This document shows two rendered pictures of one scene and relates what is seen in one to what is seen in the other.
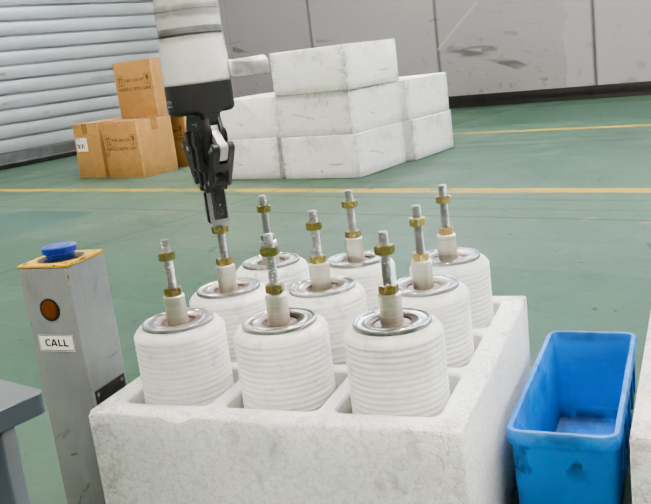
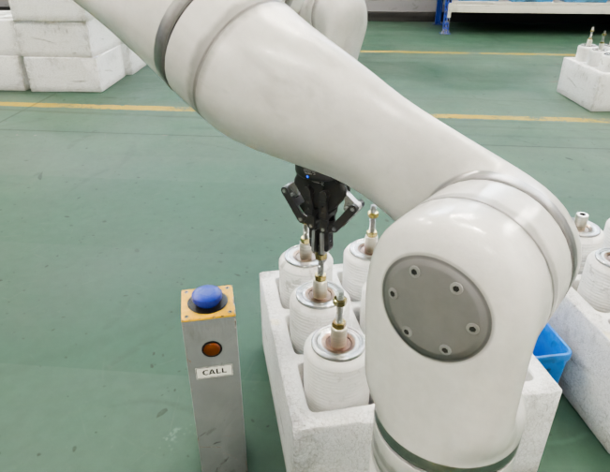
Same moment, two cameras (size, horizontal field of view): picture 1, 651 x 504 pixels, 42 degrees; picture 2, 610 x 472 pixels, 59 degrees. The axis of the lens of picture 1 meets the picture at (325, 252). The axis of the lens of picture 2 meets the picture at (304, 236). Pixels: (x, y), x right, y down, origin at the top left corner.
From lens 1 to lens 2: 0.70 m
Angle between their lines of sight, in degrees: 35
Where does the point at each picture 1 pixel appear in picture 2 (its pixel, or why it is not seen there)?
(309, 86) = (48, 15)
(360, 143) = (98, 65)
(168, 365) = (353, 381)
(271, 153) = (13, 69)
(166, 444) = (359, 436)
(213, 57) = not seen: hidden behind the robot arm
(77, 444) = (221, 435)
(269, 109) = (7, 31)
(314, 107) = (54, 33)
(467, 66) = not seen: outside the picture
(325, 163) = (68, 80)
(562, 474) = not seen: hidden behind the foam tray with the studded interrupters
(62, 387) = (214, 401)
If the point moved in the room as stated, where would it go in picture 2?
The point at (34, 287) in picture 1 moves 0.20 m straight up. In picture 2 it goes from (198, 334) to (181, 195)
